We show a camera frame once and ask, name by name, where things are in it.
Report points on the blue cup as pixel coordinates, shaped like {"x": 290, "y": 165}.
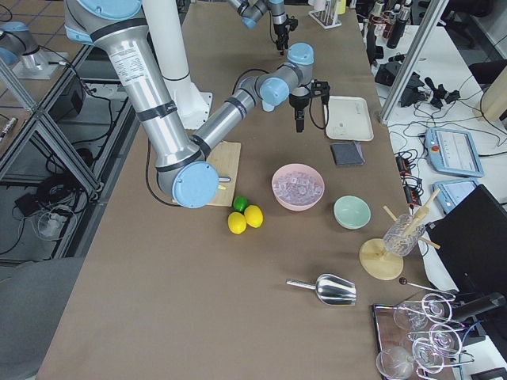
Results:
{"x": 267, "y": 107}

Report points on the wooden cup stand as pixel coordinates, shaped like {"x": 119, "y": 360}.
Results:
{"x": 374, "y": 257}

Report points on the cream rabbit tray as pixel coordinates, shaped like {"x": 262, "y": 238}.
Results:
{"x": 348, "y": 119}

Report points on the pink bowl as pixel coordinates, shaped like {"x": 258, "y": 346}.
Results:
{"x": 303, "y": 168}

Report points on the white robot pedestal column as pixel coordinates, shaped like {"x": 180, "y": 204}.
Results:
{"x": 165, "y": 30}

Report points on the wooden cutting board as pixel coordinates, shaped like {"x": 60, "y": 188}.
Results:
{"x": 226, "y": 170}

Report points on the clear glass on stand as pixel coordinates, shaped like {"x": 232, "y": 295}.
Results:
{"x": 397, "y": 241}

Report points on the wine glass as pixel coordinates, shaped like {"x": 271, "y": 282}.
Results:
{"x": 444, "y": 338}
{"x": 413, "y": 315}
{"x": 422, "y": 360}

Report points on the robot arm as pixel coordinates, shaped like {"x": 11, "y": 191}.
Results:
{"x": 251, "y": 15}
{"x": 144, "y": 44}

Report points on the wine glass near front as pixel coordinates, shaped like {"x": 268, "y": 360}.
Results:
{"x": 422, "y": 360}

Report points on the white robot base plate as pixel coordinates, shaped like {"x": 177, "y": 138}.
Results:
{"x": 198, "y": 111}

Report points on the wine glass middle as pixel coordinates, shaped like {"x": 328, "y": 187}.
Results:
{"x": 444, "y": 338}

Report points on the blue teach pendant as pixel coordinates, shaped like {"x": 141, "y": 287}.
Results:
{"x": 453, "y": 152}

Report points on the white cup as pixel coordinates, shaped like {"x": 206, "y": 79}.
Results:
{"x": 319, "y": 5}

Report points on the green lime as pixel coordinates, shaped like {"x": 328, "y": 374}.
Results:
{"x": 240, "y": 203}

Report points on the green bowl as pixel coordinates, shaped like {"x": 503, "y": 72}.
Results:
{"x": 352, "y": 212}

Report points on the lower yellow lemon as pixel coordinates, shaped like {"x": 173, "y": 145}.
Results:
{"x": 236, "y": 222}

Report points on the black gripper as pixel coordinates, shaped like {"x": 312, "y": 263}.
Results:
{"x": 280, "y": 30}
{"x": 298, "y": 102}

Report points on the wine glass upper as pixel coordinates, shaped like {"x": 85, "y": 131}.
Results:
{"x": 413, "y": 315}

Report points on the pile of clear ice cubes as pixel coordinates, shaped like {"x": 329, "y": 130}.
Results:
{"x": 297, "y": 188}

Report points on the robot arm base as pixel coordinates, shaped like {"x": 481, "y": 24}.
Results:
{"x": 20, "y": 51}

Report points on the yellow lemon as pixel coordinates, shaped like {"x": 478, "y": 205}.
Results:
{"x": 253, "y": 216}
{"x": 236, "y": 222}

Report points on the black glass rack tray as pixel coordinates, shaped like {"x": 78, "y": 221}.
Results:
{"x": 388, "y": 335}

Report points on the yellow-green cup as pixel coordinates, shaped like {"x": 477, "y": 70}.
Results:
{"x": 340, "y": 7}

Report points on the grey folded cloth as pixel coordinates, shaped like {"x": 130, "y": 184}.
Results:
{"x": 347, "y": 153}

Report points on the white wire cup rack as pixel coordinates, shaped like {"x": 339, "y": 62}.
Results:
{"x": 328, "y": 18}

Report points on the upper yellow lemon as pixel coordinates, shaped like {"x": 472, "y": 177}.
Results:
{"x": 253, "y": 216}

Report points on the steel ice scoop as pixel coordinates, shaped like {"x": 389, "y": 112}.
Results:
{"x": 330, "y": 289}

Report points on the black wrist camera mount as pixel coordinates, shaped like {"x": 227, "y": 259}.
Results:
{"x": 321, "y": 89}

